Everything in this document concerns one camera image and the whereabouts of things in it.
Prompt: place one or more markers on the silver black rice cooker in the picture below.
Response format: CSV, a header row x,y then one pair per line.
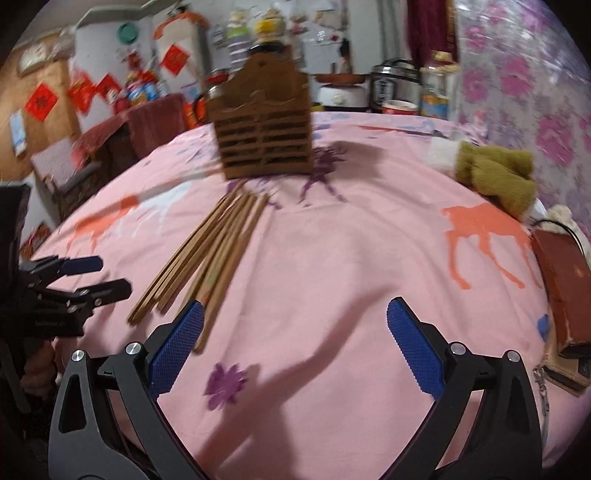
x,y
394,79

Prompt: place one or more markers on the brown leather case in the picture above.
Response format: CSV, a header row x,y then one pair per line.
x,y
566,278

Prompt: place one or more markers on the white electric cooker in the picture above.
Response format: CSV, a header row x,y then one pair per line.
x,y
343,92

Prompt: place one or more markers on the wooden chopstick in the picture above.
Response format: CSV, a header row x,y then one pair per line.
x,y
196,264
190,259
146,302
209,271
232,252

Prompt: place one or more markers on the red diamond fu poster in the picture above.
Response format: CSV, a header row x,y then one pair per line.
x,y
174,59
41,102

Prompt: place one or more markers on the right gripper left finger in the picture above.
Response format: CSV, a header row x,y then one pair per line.
x,y
106,422

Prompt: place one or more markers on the olive green plush towel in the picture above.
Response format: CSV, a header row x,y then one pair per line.
x,y
502,175

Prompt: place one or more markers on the wooden slatted utensil holder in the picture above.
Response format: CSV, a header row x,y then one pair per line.
x,y
262,120

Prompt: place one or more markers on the green round plate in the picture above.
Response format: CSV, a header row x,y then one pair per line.
x,y
127,33

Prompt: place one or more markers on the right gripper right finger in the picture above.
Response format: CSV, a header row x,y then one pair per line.
x,y
505,439

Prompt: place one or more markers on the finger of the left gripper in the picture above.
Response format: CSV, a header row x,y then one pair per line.
x,y
69,266
85,299

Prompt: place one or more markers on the glass jar with gold lid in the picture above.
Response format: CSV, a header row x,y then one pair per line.
x,y
440,87

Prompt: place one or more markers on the red white bowl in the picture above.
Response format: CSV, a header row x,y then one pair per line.
x,y
399,107

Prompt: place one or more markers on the wooden chair with cushion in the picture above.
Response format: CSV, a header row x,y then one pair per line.
x,y
69,185

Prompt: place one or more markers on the cooking oil bottle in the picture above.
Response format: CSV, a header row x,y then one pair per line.
x,y
136,93

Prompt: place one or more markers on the pink animal print tablecloth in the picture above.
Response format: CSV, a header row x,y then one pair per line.
x,y
300,377

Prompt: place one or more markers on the dark red curtain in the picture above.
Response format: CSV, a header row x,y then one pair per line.
x,y
431,27

